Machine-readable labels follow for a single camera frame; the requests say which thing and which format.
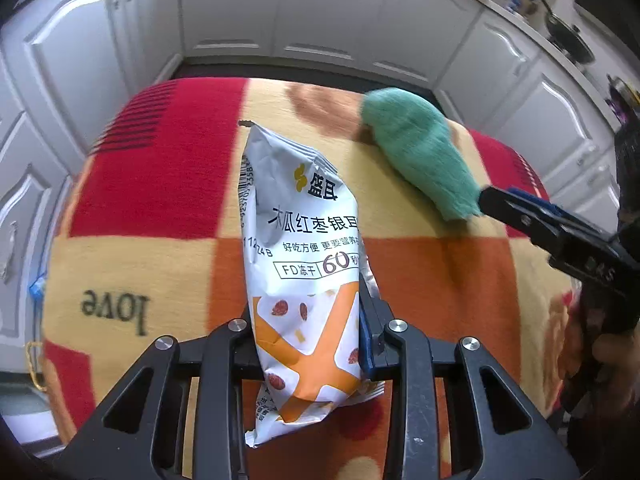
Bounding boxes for dark wok pan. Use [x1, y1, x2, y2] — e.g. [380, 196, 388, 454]
[607, 74, 640, 112]

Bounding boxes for yellow cord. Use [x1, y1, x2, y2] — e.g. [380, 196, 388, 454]
[23, 340, 49, 394]

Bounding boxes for red yellow printed blanket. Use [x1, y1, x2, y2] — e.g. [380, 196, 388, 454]
[37, 77, 587, 480]

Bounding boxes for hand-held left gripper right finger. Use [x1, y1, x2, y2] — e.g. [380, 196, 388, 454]
[357, 284, 582, 480]

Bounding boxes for dark floor mat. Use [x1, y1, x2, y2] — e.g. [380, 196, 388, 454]
[159, 57, 437, 97]

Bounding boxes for row of white base cabinets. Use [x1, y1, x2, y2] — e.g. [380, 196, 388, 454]
[0, 0, 640, 377]

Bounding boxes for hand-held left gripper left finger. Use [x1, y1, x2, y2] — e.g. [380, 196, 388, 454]
[54, 304, 262, 480]

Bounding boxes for black frying pan with handle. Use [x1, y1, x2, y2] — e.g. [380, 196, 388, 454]
[527, 0, 596, 64]

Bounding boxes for white orange snack packet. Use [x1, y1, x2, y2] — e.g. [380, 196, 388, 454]
[239, 119, 386, 449]

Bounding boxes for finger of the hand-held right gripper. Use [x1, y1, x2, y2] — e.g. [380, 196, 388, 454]
[506, 186, 619, 244]
[477, 185, 617, 262]

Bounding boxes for green cloth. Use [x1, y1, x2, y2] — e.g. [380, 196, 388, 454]
[360, 87, 484, 222]

